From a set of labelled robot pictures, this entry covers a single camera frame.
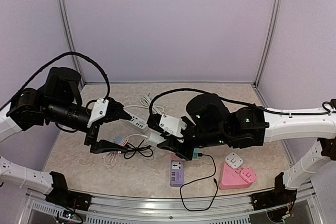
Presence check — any light blue adapter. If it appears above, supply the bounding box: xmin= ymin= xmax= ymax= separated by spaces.
xmin=113 ymin=136 xmax=127 ymax=146

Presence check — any teal adapter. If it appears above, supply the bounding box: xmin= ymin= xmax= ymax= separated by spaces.
xmin=192 ymin=148 xmax=203 ymax=160

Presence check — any aluminium frame post left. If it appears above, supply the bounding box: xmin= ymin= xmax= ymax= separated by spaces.
xmin=57 ymin=0 xmax=86 ymax=89

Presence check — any purple power strip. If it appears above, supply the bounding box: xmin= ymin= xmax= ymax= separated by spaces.
xmin=170 ymin=161 xmax=184 ymax=187

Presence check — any pink cube socket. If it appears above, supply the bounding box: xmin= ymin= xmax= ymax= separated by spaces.
xmin=170 ymin=153 xmax=184 ymax=162

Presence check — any white power strip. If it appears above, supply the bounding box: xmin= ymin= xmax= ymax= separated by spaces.
xmin=121 ymin=113 xmax=149 ymax=133

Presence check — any black cable bundle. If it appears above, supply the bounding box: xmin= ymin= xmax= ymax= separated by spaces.
xmin=117 ymin=140 xmax=154 ymax=161

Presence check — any pink triangular power strip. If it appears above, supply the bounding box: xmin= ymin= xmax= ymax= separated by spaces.
xmin=219 ymin=162 xmax=252 ymax=190

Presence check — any thin black cable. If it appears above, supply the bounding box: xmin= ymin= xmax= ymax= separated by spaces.
xmin=180 ymin=153 xmax=219 ymax=211

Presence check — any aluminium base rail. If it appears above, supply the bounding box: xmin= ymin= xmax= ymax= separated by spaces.
xmin=18 ymin=182 xmax=325 ymax=223

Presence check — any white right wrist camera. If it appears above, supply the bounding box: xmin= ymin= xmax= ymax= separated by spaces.
xmin=147 ymin=114 xmax=187 ymax=139

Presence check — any pink plug adapter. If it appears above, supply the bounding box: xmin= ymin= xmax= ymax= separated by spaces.
xmin=240 ymin=167 xmax=257 ymax=184

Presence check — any aluminium frame post right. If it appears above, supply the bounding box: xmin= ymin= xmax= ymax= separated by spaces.
xmin=254 ymin=0 xmax=281 ymax=89

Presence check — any aluminium frame post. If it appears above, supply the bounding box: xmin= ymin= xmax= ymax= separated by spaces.
xmin=254 ymin=0 xmax=281 ymax=89
xmin=57 ymin=0 xmax=86 ymax=89

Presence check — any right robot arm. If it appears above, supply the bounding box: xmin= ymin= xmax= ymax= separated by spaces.
xmin=147 ymin=90 xmax=335 ymax=205

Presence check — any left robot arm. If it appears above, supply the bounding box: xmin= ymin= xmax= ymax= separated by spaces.
xmin=1 ymin=67 xmax=132 ymax=206

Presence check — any pink thin cable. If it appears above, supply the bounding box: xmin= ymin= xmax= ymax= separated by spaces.
xmin=102 ymin=134 xmax=148 ymax=167

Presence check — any white plug adapter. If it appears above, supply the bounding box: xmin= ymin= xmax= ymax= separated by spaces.
xmin=225 ymin=152 xmax=244 ymax=169

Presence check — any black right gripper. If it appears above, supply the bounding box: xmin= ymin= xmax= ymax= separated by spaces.
xmin=156 ymin=116 xmax=229 ymax=162

